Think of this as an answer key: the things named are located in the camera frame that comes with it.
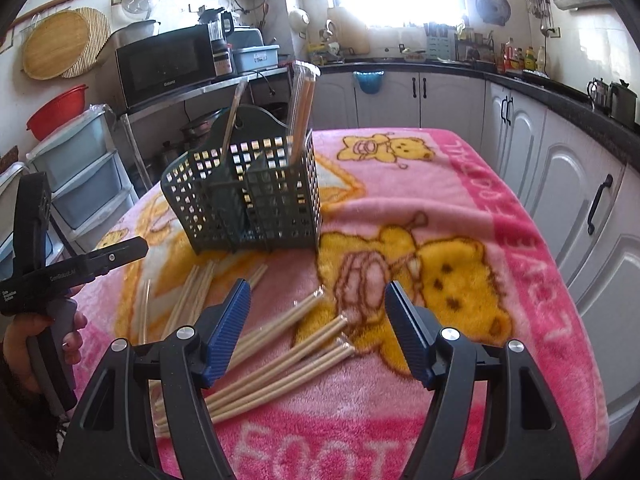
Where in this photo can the wrapped chopsticks in basket right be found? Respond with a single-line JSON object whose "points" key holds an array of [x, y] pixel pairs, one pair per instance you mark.
{"points": [[299, 107]]}

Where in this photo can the round woven bamboo tray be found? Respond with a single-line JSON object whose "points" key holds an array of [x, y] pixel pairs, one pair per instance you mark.
{"points": [[65, 44]]}

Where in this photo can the metal shelf rack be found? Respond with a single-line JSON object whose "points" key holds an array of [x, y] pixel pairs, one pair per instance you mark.
{"points": [[143, 138]]}

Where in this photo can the blue plastic hanging bin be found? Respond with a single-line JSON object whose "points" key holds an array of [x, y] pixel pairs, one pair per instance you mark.
{"points": [[369, 83]]}

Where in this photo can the black kettle on counter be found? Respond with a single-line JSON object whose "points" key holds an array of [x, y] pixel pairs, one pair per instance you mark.
{"points": [[622, 103]]}

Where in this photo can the chopsticks left on blanket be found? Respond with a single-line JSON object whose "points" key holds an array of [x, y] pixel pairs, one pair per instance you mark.
{"points": [[190, 294]]}

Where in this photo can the steel teapot on counter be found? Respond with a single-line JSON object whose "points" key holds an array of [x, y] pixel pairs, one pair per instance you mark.
{"points": [[599, 94]]}

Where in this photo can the left hand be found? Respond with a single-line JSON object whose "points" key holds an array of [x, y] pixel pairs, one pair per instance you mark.
{"points": [[14, 345]]}

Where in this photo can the light blue storage box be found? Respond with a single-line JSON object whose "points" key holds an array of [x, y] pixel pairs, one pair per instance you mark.
{"points": [[255, 59]]}

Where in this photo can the black microwave oven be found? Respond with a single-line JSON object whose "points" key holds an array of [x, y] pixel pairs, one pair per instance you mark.
{"points": [[152, 67]]}

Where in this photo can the dark green utensil basket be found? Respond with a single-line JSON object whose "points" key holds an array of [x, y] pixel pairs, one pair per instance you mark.
{"points": [[251, 197]]}

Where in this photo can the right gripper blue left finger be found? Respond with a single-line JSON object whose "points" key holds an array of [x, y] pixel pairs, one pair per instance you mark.
{"points": [[112, 433]]}

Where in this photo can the pink cartoon bear blanket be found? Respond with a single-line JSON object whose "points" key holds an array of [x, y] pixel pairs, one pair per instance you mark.
{"points": [[415, 206]]}

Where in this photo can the red plastic basin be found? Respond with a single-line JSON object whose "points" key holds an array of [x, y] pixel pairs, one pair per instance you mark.
{"points": [[63, 108]]}

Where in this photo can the white lower kitchen cabinets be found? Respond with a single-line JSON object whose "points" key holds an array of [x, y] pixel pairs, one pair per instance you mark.
{"points": [[575, 172]]}

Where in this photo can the chopstick pair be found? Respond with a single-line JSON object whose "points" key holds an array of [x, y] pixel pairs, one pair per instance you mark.
{"points": [[343, 351], [263, 375], [250, 343]]}

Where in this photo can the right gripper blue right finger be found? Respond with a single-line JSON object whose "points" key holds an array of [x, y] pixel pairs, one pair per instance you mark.
{"points": [[524, 435]]}

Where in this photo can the sauce bottles on counter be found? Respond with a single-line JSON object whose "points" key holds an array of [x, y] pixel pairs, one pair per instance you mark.
{"points": [[513, 59]]}

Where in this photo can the small wall fan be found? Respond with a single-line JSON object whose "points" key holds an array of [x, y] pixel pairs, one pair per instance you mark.
{"points": [[494, 12]]}

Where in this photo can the plastic drawer cabinet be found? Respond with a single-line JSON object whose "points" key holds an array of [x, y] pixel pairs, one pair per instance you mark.
{"points": [[90, 188]]}

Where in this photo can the black blender jug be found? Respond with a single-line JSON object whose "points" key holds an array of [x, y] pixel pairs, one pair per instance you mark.
{"points": [[220, 26]]}

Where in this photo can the chopstick in basket left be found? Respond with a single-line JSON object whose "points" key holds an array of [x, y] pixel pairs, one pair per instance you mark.
{"points": [[233, 109]]}

